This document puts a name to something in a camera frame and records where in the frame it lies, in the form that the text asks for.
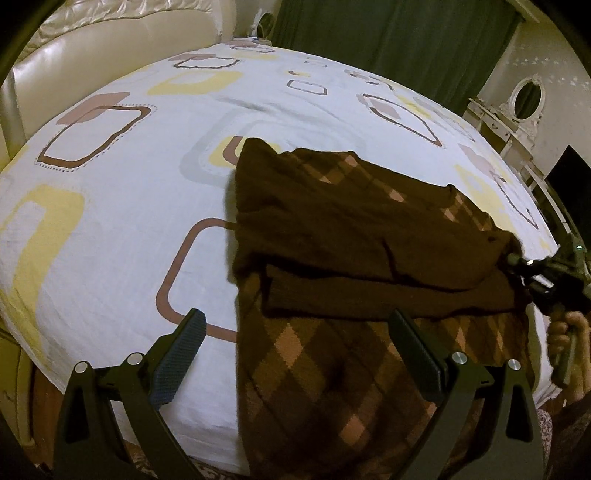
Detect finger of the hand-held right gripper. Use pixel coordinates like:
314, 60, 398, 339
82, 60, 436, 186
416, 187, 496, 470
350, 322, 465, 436
503, 247, 529, 280

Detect cream bedside cabinet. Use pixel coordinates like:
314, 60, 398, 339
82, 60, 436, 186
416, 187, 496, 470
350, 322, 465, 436
0, 330, 38, 450

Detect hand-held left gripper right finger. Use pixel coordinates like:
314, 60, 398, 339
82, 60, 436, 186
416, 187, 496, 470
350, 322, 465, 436
387, 308, 542, 480

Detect brown argyle sweater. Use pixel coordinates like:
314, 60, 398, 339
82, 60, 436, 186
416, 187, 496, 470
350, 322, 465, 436
228, 137, 537, 480

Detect person's patterned clothing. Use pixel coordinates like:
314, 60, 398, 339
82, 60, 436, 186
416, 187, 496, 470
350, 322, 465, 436
533, 396, 591, 480

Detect cream tufted headboard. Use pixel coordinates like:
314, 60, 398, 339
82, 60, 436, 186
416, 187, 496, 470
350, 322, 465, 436
0, 0, 223, 160

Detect white dressing table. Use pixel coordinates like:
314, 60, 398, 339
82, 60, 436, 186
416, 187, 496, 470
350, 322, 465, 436
465, 96, 541, 178

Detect dark green curtain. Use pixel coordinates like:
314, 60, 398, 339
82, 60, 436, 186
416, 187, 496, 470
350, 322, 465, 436
269, 0, 533, 117

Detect white chair frame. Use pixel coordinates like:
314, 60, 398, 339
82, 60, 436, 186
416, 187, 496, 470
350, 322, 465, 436
524, 159, 583, 243

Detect black screen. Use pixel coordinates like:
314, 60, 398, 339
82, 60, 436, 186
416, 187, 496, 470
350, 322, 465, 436
544, 145, 591, 219

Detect oval mirror with white frame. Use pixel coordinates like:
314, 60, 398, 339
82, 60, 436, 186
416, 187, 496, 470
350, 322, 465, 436
501, 74, 548, 136

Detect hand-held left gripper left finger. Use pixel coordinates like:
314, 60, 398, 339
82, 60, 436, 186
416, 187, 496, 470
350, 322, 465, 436
53, 308, 206, 480

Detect patterned white bed sheet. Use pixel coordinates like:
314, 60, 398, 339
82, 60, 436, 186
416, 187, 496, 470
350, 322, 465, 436
0, 39, 563, 464

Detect person's right hand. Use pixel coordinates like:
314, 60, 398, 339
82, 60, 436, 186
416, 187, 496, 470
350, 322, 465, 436
546, 311, 591, 403

